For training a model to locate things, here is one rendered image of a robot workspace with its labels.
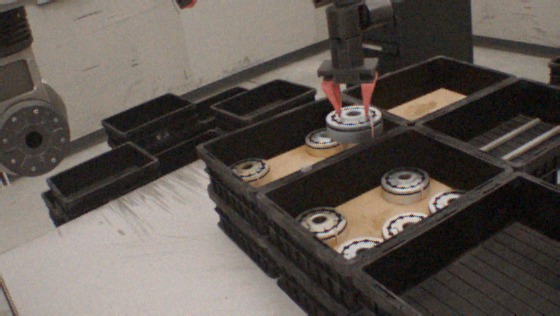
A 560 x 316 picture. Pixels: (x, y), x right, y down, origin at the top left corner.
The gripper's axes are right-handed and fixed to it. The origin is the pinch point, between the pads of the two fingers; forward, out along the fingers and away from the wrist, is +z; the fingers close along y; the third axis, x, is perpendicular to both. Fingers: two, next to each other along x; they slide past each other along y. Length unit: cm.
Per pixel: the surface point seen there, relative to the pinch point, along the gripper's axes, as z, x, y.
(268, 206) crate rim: 12.7, 12.8, 14.2
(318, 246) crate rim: 12.7, 24.0, 2.3
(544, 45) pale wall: 87, -348, -88
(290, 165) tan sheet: 22.1, -20.6, 21.0
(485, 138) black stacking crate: 21.2, -33.8, -25.9
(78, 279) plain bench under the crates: 36, 13, 68
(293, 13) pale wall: 57, -368, 122
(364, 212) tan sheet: 22.1, -0.8, -0.3
